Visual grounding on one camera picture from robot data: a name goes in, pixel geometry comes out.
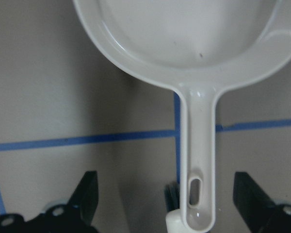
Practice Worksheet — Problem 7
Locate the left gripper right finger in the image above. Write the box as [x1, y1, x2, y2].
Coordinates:
[233, 171, 291, 233]

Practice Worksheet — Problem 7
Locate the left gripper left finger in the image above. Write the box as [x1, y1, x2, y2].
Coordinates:
[0, 171, 98, 233]

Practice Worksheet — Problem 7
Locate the beige hand brush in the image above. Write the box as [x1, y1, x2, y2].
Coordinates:
[164, 182, 184, 233]

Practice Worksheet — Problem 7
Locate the beige plastic dustpan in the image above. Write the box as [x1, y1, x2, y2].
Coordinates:
[73, 0, 291, 233]

